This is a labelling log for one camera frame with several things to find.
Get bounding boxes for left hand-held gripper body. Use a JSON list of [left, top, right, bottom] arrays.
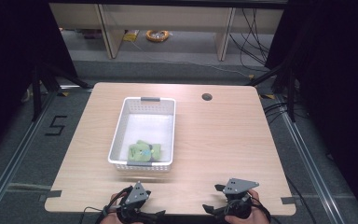
[[117, 180, 157, 224]]

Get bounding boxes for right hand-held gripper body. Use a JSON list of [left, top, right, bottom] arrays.
[[215, 177, 260, 220]]

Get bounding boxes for green mitten with print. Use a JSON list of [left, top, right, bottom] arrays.
[[127, 141, 163, 163]]

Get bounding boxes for white plastic basket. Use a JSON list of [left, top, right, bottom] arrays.
[[107, 96, 177, 173]]

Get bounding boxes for person's right hand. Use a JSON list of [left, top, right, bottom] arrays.
[[225, 189, 272, 224]]

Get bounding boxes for person's left hand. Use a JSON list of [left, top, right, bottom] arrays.
[[100, 191, 145, 224]]

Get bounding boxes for black metal stand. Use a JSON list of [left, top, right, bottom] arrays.
[[30, 61, 93, 122], [245, 61, 296, 123]]

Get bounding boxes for yellow packet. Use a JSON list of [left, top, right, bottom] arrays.
[[122, 29, 140, 43]]

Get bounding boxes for beige wooden shelf unit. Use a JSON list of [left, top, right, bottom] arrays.
[[48, 2, 284, 62]]

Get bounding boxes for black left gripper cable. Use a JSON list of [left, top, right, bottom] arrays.
[[79, 185, 134, 224]]

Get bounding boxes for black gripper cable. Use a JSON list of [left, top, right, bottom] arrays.
[[79, 185, 134, 224], [249, 192, 272, 224]]

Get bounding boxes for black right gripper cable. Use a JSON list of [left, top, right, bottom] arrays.
[[249, 192, 272, 224]]

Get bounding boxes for thin black floor cable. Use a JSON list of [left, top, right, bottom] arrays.
[[284, 174, 319, 224]]

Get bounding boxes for aluminium floor rail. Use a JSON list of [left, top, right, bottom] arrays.
[[0, 90, 59, 218], [274, 92, 347, 224]]

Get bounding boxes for black floor cables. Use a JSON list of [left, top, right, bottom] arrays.
[[262, 100, 309, 126]]

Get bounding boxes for thin white floor cable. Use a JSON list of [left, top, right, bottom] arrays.
[[130, 40, 254, 78]]

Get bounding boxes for bundle of black hanging cables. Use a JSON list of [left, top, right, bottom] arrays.
[[228, 7, 270, 68]]

